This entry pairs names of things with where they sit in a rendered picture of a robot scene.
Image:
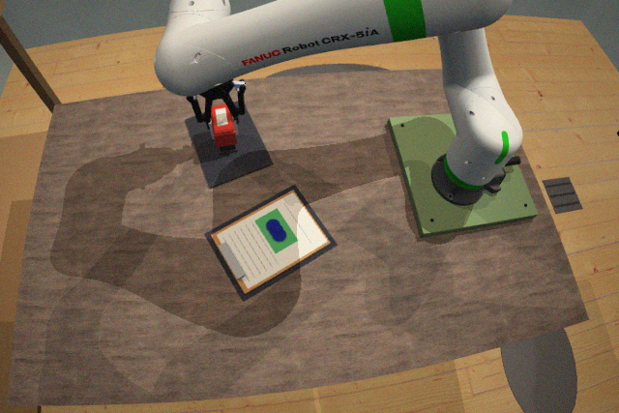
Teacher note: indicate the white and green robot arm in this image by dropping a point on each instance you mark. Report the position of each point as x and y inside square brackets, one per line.
[195, 55]

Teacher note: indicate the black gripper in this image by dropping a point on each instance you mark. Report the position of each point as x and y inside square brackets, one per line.
[220, 92]

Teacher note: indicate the dark blue oval mark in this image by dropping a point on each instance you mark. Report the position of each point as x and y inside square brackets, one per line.
[280, 238]
[273, 225]
[277, 233]

